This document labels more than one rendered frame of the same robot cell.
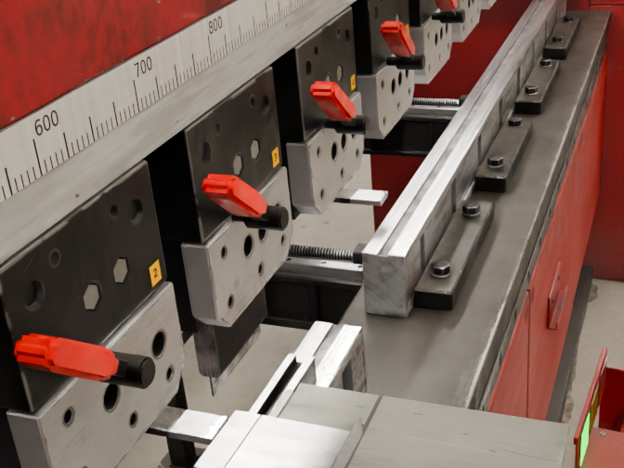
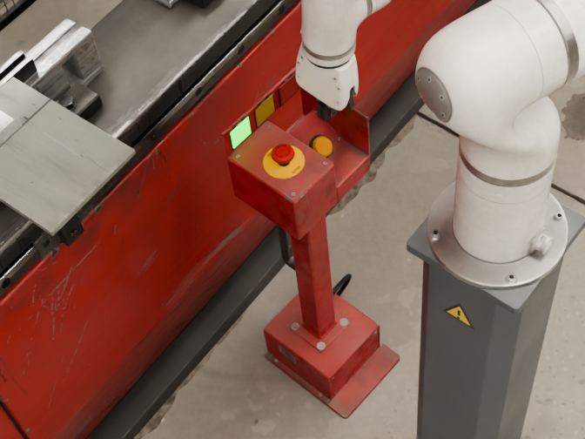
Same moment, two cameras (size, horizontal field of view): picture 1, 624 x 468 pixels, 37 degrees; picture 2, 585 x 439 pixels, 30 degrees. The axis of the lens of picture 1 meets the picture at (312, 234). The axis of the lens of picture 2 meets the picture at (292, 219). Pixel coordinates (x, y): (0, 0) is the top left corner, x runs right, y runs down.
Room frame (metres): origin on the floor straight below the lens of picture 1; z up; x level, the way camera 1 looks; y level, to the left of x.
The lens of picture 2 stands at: (-0.22, -0.79, 2.26)
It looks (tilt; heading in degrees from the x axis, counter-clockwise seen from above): 55 degrees down; 21
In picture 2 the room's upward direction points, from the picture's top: 8 degrees counter-clockwise
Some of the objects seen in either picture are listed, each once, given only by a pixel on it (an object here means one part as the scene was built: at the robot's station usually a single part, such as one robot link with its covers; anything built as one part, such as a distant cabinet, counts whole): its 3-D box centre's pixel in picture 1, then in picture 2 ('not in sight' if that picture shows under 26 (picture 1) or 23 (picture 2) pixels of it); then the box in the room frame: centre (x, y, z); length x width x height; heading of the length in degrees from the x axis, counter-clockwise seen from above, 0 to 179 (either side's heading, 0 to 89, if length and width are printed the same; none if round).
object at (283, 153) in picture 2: not in sight; (283, 157); (0.85, -0.38, 0.79); 0.04 x 0.04 x 0.04
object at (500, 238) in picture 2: not in sight; (501, 191); (0.63, -0.76, 1.09); 0.19 x 0.19 x 0.18
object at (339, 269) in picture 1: (202, 268); not in sight; (1.40, 0.19, 0.81); 0.64 x 0.08 x 0.14; 67
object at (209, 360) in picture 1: (231, 318); not in sight; (0.70, 0.08, 1.13); 0.10 x 0.02 x 0.10; 157
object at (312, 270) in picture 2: not in sight; (312, 261); (0.89, -0.39, 0.39); 0.05 x 0.05 x 0.54; 63
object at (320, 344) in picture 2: not in sight; (319, 324); (0.89, -0.39, 0.13); 0.10 x 0.10 x 0.01; 63
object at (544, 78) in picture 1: (539, 85); not in sight; (1.97, -0.53, 0.89); 0.30 x 0.05 x 0.03; 157
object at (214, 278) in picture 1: (201, 193); not in sight; (0.67, 0.08, 1.26); 0.15 x 0.09 x 0.17; 157
